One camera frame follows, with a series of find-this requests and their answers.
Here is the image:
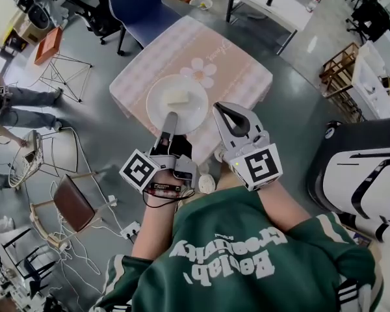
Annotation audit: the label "white power strip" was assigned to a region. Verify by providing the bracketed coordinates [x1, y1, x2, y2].
[120, 221, 141, 239]

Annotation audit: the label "pale food piece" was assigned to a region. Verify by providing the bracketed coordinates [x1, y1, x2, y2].
[164, 90, 190, 105]

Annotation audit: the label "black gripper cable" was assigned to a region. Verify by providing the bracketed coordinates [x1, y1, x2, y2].
[142, 188, 196, 209]

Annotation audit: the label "wooden chair with brown seat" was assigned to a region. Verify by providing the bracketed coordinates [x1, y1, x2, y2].
[29, 172, 118, 250]

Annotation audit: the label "white wire basket table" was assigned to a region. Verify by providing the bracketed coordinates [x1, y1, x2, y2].
[8, 129, 79, 190]

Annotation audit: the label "plain cardboard box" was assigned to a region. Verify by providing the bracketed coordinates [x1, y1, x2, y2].
[6, 11, 49, 50]

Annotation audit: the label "person's left forearm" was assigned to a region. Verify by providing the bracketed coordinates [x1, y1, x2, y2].
[131, 187, 186, 259]

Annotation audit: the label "black office chair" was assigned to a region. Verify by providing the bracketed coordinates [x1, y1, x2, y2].
[63, 0, 123, 45]

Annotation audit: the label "person's green sweatshirt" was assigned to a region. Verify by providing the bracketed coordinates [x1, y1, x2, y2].
[94, 187, 383, 312]

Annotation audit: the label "table with pink tablecloth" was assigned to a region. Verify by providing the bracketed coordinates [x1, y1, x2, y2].
[109, 14, 274, 167]

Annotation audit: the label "black frame stool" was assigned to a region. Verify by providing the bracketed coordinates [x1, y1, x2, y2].
[3, 227, 58, 298]

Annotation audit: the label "orange box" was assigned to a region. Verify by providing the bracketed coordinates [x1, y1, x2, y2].
[34, 27, 64, 66]

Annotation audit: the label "wooden slatted rack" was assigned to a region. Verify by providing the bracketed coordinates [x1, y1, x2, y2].
[318, 42, 361, 123]

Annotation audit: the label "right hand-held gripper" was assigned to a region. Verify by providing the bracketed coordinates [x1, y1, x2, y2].
[213, 101, 283, 192]

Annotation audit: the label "person's right forearm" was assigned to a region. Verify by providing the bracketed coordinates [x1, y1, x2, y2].
[258, 179, 313, 232]

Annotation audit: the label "white round wire-leg side table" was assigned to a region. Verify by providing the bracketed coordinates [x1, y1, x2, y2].
[21, 39, 92, 103]

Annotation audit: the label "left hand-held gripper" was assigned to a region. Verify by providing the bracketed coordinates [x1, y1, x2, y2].
[119, 111, 198, 194]

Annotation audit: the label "white bowl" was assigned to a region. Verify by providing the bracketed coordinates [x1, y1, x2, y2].
[188, 0, 213, 11]

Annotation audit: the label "white cabinet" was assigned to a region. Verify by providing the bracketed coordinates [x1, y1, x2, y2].
[350, 40, 390, 120]

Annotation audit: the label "blue chair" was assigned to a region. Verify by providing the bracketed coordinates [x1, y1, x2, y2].
[109, 0, 183, 57]

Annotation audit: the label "white floor cables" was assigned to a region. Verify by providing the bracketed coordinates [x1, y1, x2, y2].
[48, 127, 137, 292]

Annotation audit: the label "white round plate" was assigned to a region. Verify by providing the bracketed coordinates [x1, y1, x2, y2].
[146, 73, 210, 136]

